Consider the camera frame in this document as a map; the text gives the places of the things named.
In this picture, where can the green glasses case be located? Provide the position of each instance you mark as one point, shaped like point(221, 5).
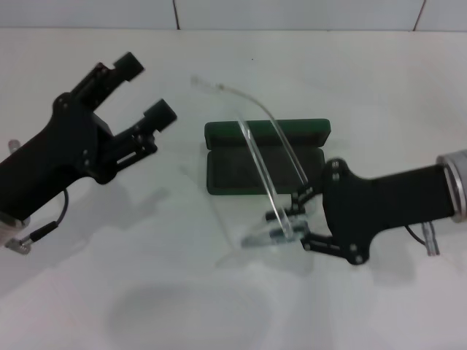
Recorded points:
point(226, 175)

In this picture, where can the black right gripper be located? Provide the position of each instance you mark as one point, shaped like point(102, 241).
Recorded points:
point(383, 200)

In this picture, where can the clear white glasses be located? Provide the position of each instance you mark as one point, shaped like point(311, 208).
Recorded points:
point(286, 226)

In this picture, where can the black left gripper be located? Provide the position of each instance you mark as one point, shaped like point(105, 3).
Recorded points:
point(54, 156)

